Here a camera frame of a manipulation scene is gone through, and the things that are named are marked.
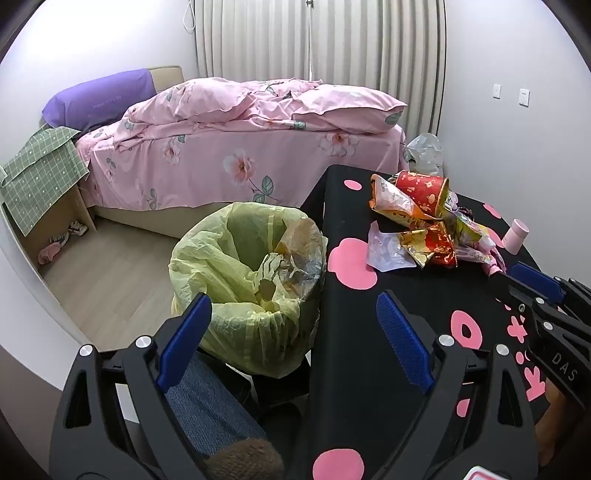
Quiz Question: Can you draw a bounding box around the pink candy packet strip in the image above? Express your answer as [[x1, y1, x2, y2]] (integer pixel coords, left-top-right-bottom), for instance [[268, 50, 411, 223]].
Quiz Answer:
[[457, 244, 509, 278]]

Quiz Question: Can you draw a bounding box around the beige bed frame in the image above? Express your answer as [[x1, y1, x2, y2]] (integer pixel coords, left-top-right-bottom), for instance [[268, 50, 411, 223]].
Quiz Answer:
[[90, 65, 232, 241]]

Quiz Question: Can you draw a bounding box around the purple pillow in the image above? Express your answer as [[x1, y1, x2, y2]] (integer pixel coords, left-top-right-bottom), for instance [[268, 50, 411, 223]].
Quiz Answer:
[[41, 68, 155, 132]]

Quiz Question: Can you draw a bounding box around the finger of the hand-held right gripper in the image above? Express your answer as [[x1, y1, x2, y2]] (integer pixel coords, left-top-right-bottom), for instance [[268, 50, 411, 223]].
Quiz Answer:
[[509, 261, 591, 320], [491, 271, 591, 343]]

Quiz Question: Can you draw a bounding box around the orange snack wrapper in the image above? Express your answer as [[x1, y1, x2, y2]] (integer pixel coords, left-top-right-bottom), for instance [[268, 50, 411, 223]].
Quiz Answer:
[[368, 174, 439, 229]]

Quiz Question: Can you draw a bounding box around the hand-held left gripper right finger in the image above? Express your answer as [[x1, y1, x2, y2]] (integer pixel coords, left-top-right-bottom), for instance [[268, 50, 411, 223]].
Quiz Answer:
[[375, 290, 540, 480]]

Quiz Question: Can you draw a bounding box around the black tablecloth with pink print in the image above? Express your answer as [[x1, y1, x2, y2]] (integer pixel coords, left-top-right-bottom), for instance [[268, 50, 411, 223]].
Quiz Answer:
[[300, 164, 591, 480]]

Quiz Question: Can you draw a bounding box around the curtain pull wand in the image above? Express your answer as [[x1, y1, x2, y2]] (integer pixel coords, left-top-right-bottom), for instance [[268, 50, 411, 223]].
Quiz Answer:
[[305, 0, 319, 81]]

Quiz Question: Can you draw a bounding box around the pink cup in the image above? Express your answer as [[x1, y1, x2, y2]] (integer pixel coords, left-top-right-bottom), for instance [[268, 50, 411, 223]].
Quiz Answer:
[[503, 218, 531, 254]]

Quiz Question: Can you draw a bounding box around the pink floral pillow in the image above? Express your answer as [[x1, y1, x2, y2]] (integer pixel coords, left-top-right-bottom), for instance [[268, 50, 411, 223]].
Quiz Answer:
[[292, 84, 408, 136]]

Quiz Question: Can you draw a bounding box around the white pleated curtain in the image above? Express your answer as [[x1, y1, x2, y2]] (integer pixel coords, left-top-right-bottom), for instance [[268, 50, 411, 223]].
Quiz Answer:
[[194, 0, 448, 136]]

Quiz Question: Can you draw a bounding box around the brown furry garment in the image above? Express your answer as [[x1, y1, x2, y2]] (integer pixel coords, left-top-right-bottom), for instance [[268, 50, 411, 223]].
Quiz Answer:
[[202, 438, 286, 480]]

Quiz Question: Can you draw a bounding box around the white plastic bag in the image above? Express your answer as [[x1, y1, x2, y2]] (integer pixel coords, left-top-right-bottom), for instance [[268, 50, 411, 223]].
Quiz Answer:
[[404, 133, 445, 176]]

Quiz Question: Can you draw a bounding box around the pink floral bed sheet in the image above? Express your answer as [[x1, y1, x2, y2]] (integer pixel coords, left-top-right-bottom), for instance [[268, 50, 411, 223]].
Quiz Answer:
[[75, 115, 409, 212]]

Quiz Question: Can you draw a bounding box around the trash bin with yellow bag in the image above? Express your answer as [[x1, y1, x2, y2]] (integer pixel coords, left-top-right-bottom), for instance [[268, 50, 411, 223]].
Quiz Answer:
[[168, 202, 329, 377]]

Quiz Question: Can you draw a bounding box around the translucent white wrapper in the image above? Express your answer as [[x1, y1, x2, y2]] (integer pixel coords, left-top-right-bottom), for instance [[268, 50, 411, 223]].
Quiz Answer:
[[367, 222, 416, 273]]

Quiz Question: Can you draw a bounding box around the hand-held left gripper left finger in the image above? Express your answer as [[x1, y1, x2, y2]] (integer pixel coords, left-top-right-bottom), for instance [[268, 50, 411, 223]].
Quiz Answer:
[[48, 292, 213, 480]]

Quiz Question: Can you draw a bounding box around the person's leg in jeans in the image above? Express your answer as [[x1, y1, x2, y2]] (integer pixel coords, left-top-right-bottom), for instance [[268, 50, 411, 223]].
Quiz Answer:
[[164, 353, 269, 462]]

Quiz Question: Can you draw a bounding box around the pink floral duvet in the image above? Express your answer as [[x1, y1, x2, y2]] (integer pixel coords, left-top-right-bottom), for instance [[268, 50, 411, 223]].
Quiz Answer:
[[124, 78, 324, 139]]

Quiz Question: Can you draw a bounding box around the wooden nightstand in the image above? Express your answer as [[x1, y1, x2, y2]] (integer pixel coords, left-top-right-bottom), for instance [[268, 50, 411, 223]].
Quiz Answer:
[[14, 138, 98, 265]]

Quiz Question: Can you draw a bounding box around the red paper cup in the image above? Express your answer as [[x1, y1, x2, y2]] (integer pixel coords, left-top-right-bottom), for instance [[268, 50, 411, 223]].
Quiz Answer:
[[394, 170, 451, 220]]

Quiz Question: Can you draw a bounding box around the red gold crinkled wrapper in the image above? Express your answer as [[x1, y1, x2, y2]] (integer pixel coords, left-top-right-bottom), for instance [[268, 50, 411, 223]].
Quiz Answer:
[[399, 222, 458, 268]]

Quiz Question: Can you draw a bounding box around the crumpled clear plastic wrapper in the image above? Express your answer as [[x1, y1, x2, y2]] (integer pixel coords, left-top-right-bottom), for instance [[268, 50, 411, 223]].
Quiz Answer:
[[259, 217, 326, 305]]

